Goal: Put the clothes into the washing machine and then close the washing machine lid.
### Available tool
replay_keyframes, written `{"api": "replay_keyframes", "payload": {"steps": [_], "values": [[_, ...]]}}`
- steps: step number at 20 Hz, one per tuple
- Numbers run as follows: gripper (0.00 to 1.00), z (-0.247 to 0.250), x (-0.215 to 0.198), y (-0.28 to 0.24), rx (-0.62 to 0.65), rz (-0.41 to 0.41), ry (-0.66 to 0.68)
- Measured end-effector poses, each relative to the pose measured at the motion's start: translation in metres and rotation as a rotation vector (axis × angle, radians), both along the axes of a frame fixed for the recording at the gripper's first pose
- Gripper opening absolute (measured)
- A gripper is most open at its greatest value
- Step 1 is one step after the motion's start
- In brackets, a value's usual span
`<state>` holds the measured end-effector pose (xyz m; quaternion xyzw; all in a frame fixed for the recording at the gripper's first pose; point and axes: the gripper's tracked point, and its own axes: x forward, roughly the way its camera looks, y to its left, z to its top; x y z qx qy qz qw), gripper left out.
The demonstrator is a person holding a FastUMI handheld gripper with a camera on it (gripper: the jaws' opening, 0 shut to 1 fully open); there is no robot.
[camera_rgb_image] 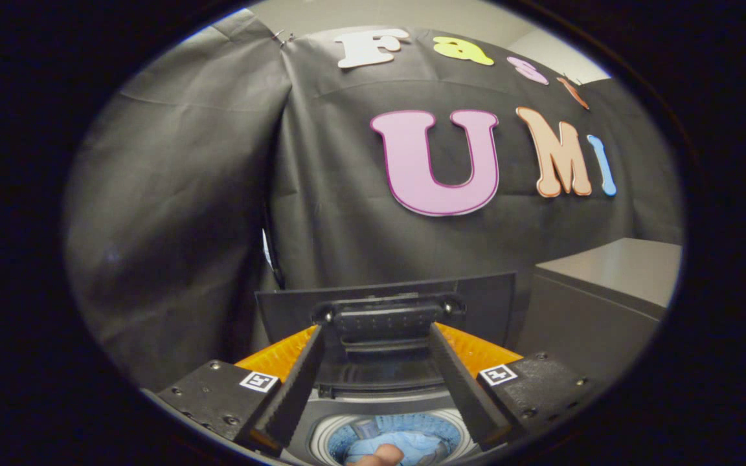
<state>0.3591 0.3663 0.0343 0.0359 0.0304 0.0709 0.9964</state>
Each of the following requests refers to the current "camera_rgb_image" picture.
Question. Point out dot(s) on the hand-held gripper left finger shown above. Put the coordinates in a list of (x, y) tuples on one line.
[(298, 388)]

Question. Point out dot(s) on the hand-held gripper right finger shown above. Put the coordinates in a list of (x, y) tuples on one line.
[(460, 382)]

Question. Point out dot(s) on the light blue shirt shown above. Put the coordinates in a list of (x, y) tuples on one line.
[(418, 443)]

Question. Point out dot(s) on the grey washing machine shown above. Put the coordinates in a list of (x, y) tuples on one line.
[(373, 409)]

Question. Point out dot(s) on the black backdrop cloth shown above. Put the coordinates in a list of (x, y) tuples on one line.
[(185, 194)]

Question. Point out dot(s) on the beige cabinet with dark frame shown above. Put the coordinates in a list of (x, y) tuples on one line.
[(599, 304)]

